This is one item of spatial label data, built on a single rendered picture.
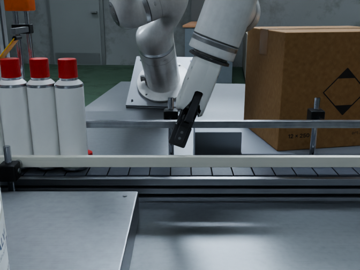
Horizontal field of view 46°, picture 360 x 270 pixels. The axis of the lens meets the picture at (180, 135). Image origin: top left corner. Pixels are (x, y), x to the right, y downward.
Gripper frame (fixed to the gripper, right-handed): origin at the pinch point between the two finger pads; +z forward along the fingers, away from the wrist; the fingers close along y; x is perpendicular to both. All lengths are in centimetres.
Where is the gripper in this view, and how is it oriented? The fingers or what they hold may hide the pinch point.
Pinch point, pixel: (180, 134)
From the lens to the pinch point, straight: 79.7
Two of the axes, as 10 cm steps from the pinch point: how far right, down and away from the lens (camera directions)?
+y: 0.0, 2.9, -9.6
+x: 9.4, 3.3, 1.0
